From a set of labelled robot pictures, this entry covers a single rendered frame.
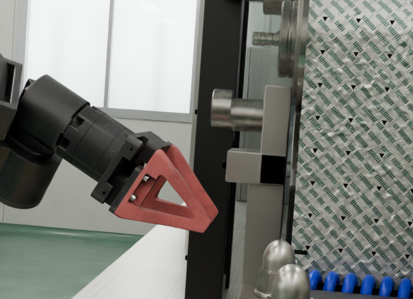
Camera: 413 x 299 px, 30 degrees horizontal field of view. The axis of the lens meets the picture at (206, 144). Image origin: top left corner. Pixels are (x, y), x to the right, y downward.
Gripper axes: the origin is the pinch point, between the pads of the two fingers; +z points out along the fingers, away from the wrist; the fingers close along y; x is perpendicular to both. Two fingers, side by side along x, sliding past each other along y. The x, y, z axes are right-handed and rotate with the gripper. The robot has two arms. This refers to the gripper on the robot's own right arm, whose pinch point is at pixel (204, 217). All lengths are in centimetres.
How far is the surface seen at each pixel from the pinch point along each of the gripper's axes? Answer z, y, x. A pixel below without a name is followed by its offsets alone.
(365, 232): 12.7, 0.1, 7.0
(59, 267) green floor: -71, -435, -165
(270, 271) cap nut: 7.0, 8.2, 0.8
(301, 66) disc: -0.2, 0.6, 16.2
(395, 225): 14.6, 0.1, 9.0
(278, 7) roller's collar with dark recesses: -7.5, -29.2, 22.4
